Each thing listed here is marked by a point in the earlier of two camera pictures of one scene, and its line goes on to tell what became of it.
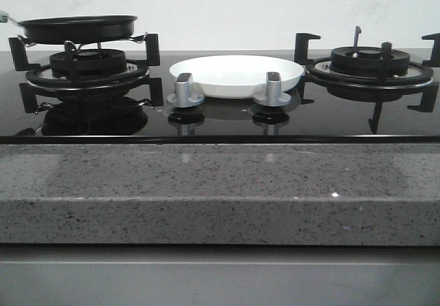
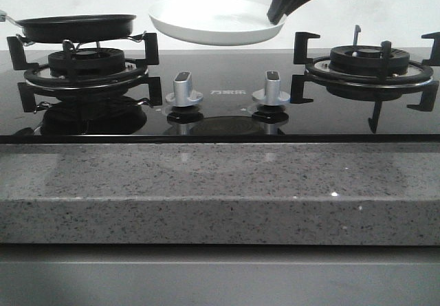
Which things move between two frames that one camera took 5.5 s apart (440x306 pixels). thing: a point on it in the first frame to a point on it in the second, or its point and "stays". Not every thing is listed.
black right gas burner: (366, 60) stays
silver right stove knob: (273, 96) stays
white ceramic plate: (236, 76) to (213, 20)
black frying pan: (82, 29) stays
